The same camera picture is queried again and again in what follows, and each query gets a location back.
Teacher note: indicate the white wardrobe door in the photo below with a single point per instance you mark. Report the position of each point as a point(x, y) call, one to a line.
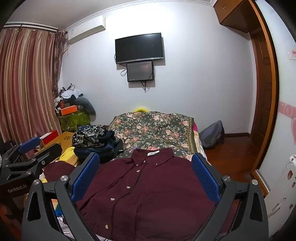
point(284, 92)

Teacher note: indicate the pile of white papers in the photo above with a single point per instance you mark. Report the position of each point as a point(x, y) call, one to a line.
point(69, 92)

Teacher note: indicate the red striped curtain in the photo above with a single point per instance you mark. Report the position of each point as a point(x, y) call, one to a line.
point(27, 88)

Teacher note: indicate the small black wall monitor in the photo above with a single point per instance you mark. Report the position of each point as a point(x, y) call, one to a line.
point(140, 71)

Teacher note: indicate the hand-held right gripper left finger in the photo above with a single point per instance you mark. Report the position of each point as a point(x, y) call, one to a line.
point(85, 177)

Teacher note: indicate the grey jacket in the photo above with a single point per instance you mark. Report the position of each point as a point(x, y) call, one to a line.
point(86, 104)

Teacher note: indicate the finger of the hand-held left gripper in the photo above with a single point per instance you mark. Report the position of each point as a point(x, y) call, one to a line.
point(29, 144)
point(49, 154)

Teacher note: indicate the yellow wooden side table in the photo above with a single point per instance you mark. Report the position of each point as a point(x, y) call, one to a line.
point(66, 138)

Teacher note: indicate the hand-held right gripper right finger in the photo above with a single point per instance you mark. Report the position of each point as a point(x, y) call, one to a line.
point(205, 177)

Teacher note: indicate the black wall television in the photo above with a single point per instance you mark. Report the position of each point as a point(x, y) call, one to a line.
point(139, 48)

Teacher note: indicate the navy blue garment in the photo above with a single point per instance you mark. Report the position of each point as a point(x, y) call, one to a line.
point(104, 148)

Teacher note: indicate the yellow round object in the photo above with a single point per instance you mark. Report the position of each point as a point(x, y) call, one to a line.
point(141, 109)

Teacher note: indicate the maroon button-up shirt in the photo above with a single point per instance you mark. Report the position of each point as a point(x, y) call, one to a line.
point(148, 190)

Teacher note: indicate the orange box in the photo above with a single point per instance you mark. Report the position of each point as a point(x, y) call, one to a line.
point(68, 110)

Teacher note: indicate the brown wooden door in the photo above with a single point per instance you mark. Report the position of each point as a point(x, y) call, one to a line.
point(263, 97)

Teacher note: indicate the red box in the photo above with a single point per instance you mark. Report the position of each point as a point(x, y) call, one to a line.
point(49, 136)

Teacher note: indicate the black white patterned garment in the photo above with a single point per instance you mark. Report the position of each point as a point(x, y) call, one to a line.
point(86, 136)

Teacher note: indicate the green floral blanket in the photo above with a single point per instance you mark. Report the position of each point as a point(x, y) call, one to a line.
point(152, 129)

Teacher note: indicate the white air conditioner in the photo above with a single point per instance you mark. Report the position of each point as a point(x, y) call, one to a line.
point(86, 29)

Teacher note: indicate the brown wooden overhead cabinet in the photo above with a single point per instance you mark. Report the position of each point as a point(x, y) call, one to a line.
point(233, 14)

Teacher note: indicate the grey backpack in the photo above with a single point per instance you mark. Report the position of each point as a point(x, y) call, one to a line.
point(212, 136)

